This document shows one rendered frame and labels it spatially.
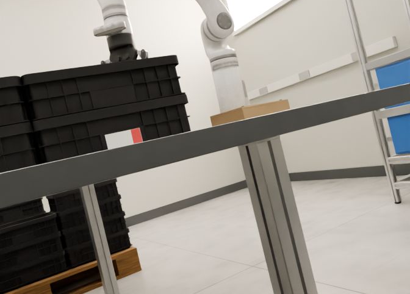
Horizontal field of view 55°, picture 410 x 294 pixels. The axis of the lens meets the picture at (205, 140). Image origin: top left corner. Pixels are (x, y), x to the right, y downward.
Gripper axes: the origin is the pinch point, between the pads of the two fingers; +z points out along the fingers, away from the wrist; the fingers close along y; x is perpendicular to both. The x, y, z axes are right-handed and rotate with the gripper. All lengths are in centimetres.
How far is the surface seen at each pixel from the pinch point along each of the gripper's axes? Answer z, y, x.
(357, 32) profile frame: -32, -92, -171
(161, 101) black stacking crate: 6.9, -9.6, 4.6
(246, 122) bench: 19, -34, 39
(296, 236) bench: 41, -38, 28
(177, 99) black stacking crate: 7.0, -13.2, 1.8
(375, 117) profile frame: 25, -92, -174
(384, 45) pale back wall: -32, -126, -255
